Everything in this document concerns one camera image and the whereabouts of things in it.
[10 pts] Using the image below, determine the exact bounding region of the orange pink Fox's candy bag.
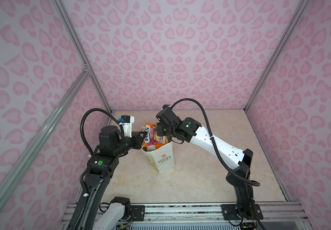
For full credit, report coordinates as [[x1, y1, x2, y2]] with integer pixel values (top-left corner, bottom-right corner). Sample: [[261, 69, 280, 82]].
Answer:
[[142, 123, 169, 151]]

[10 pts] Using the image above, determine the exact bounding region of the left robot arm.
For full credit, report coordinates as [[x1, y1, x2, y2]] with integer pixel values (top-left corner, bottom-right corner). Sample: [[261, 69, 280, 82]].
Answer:
[[67, 108, 146, 230]]

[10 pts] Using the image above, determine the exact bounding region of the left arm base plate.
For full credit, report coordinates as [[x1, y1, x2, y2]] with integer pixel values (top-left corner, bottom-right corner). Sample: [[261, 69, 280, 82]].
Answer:
[[104, 205, 146, 222]]

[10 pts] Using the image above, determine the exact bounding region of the diagonal aluminium frame bar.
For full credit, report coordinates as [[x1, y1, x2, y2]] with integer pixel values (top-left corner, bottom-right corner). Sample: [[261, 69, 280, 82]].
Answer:
[[0, 70, 90, 213]]

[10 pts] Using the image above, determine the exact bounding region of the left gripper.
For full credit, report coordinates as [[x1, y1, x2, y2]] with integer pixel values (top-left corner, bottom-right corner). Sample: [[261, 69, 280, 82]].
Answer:
[[113, 130, 147, 158]]

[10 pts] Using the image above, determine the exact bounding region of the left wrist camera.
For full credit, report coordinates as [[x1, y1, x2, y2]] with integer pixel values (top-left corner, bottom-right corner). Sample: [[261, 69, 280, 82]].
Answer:
[[119, 115, 135, 138]]

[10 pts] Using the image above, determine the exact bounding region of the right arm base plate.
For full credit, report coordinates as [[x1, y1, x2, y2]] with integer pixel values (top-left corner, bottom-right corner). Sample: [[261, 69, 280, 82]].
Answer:
[[221, 204, 264, 221]]

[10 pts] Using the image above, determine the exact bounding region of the white illustrated paper bag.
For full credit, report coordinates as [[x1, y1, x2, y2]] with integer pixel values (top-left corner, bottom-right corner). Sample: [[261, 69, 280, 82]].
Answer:
[[141, 139, 175, 173]]

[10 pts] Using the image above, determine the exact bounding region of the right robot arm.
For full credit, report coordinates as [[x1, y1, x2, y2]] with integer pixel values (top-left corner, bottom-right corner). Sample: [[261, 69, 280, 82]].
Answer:
[[156, 98, 260, 219]]

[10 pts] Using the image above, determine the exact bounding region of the aluminium mounting rail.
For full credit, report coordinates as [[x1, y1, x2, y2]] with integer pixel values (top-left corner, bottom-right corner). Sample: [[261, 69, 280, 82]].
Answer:
[[59, 201, 312, 230]]

